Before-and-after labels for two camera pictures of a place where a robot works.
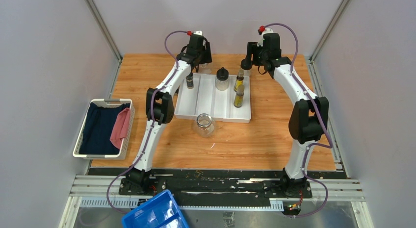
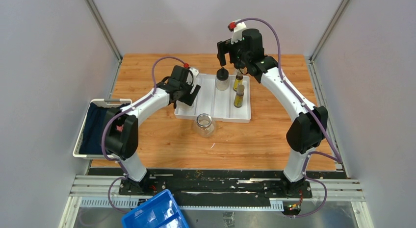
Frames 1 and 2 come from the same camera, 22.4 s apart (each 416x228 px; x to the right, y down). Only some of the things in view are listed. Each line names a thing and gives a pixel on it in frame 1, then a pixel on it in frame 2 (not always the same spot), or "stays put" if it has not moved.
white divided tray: x=204 y=97 stays put
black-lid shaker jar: x=222 y=80 stays put
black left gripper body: x=204 y=56 → x=185 y=96
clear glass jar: x=204 y=68 → x=183 y=107
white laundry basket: x=106 y=103 stays put
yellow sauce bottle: x=238 y=98 stays put
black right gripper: x=253 y=48 → x=224 y=47
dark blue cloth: x=99 y=128 stays put
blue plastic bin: x=161 y=211 stays put
